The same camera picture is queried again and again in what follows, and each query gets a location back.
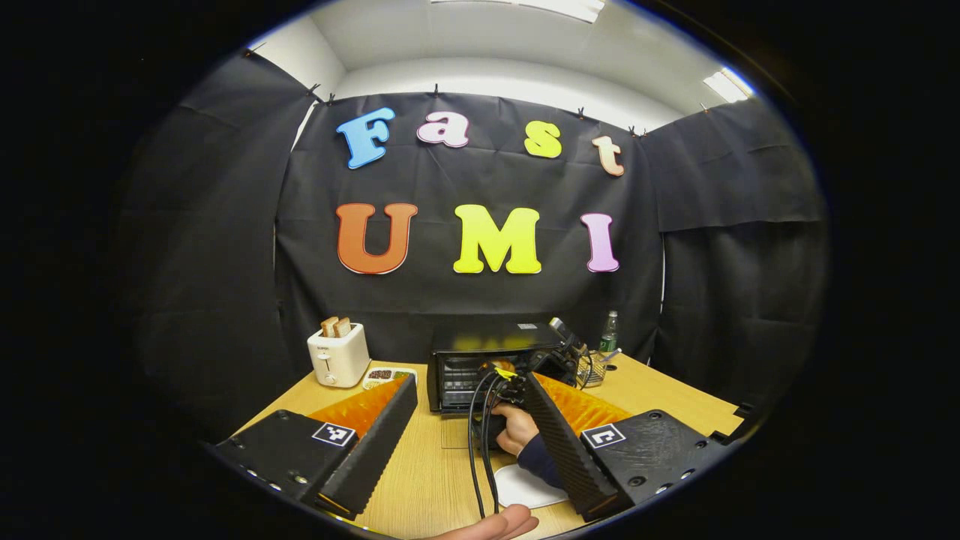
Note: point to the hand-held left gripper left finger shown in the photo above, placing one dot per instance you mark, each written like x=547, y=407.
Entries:
x=375, y=450

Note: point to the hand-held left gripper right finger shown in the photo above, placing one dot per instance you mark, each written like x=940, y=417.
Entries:
x=562, y=450

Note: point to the black electric oven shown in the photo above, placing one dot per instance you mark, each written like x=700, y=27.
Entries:
x=487, y=337

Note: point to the white plate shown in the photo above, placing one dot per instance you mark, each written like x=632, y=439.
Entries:
x=525, y=487

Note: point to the striped spoon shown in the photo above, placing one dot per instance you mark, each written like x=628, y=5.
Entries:
x=612, y=353

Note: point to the clear water bottle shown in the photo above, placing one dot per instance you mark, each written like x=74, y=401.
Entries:
x=609, y=334

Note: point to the divided white snack dish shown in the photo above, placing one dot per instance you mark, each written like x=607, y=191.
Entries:
x=382, y=373

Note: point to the white toaster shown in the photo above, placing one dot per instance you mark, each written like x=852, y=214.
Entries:
x=339, y=360

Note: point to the toast slice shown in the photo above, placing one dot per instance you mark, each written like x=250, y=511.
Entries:
x=329, y=327
x=343, y=327

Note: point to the black backdrop cloth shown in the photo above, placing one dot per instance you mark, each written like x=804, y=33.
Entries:
x=487, y=180

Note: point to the small ceiling light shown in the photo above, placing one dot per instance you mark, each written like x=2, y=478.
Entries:
x=727, y=86

